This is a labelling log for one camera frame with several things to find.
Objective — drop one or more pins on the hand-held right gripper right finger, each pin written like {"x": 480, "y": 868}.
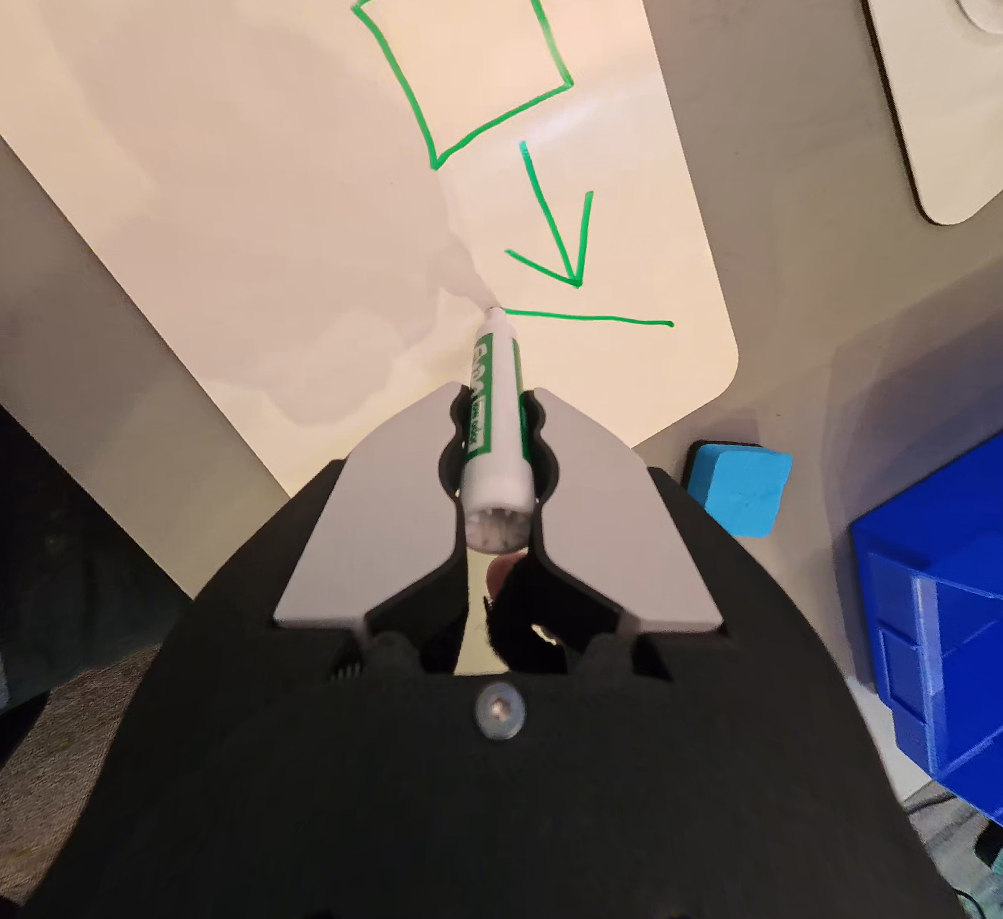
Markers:
{"x": 619, "y": 543}

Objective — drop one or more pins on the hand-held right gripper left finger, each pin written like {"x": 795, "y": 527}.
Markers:
{"x": 368, "y": 543}

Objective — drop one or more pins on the green whiteboard marker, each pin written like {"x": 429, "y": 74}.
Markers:
{"x": 495, "y": 433}

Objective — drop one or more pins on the blue whiteboard eraser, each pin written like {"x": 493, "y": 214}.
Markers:
{"x": 740, "y": 488}

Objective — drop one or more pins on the white board with round knob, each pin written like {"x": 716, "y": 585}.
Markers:
{"x": 932, "y": 57}

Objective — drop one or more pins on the blue plastic bin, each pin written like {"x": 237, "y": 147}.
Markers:
{"x": 936, "y": 621}

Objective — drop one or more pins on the white whiteboard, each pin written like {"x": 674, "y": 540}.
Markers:
{"x": 313, "y": 151}

